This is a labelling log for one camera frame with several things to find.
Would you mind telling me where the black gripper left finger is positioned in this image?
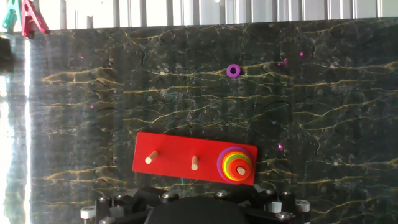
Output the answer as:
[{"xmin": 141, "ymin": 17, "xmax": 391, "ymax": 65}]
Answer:
[{"xmin": 80, "ymin": 186, "xmax": 180, "ymax": 224}]

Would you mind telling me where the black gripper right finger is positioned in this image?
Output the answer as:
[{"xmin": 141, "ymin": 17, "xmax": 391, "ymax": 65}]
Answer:
[{"xmin": 214, "ymin": 184, "xmax": 312, "ymax": 224}]

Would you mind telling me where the small red Hanoi ring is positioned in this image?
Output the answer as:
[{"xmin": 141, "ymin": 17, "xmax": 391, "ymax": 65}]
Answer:
[{"xmin": 230, "ymin": 159, "xmax": 252, "ymax": 182}]

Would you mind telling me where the red Hanoi base with pegs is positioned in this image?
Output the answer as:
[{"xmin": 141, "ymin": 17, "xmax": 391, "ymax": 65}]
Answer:
[{"xmin": 132, "ymin": 131, "xmax": 259, "ymax": 187}]

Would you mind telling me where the black marble pattern mat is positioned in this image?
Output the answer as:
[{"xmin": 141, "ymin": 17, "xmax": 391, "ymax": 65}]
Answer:
[{"xmin": 0, "ymin": 17, "xmax": 398, "ymax": 224}]

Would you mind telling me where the pink plastic clip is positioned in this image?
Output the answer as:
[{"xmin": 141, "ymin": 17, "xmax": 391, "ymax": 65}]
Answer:
[{"xmin": 21, "ymin": 0, "xmax": 50, "ymax": 39}]

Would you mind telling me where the teal plastic clip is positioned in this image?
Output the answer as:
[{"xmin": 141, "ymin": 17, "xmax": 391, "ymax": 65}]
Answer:
[{"xmin": 2, "ymin": 0, "xmax": 20, "ymax": 32}]

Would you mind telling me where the orange Hanoi ring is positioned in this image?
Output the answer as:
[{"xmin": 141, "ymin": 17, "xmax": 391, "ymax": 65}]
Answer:
[{"xmin": 228, "ymin": 156, "xmax": 252, "ymax": 182}]

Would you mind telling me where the green Hanoi ring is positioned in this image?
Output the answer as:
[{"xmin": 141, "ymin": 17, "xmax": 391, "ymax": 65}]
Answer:
[{"xmin": 225, "ymin": 154, "xmax": 253, "ymax": 183}]

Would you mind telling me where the yellow Hanoi ring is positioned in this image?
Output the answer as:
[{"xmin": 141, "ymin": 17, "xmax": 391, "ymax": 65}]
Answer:
[{"xmin": 223, "ymin": 151, "xmax": 253, "ymax": 183}]

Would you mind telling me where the large red Hanoi ring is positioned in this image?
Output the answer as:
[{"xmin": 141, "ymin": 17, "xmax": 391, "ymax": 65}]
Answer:
[{"xmin": 220, "ymin": 149, "xmax": 254, "ymax": 184}]

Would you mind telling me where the large purple Hanoi ring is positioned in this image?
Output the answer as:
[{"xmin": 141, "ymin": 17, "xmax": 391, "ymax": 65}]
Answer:
[{"xmin": 216, "ymin": 146, "xmax": 254, "ymax": 184}]

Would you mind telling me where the small purple Hanoi ring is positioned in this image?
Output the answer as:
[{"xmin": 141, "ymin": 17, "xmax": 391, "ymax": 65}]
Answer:
[{"xmin": 226, "ymin": 63, "xmax": 242, "ymax": 78}]

